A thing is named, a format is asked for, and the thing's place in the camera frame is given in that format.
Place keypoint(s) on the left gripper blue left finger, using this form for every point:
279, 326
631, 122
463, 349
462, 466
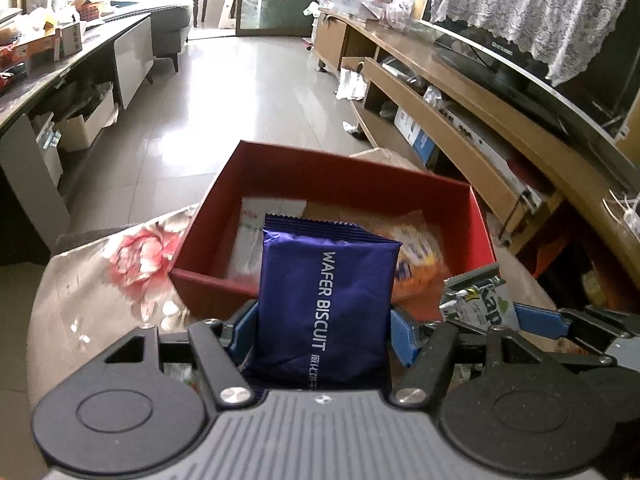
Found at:
236, 335

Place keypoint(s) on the grey sofa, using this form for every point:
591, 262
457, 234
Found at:
170, 27

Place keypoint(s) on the yellow egg waffle clear pack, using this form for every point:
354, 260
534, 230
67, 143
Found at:
420, 266

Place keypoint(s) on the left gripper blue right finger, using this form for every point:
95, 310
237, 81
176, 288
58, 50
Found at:
409, 337

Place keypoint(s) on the red cardboard box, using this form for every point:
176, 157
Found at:
334, 187

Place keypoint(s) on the wooden TV console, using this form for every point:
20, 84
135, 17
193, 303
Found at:
578, 179

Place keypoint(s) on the Kapron green white pack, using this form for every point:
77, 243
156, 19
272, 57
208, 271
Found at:
479, 298

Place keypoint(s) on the dark grey sideboard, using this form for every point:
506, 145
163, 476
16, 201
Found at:
38, 180

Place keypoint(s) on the white storage box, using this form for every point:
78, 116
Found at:
79, 131

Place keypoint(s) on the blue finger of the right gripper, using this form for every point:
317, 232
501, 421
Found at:
542, 322

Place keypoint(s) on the white lace cloth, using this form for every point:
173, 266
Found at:
565, 35

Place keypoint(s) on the blue wafer biscuit pack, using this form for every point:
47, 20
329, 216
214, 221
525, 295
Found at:
325, 296

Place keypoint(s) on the white green long snack pack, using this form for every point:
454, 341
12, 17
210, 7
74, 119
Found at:
246, 256

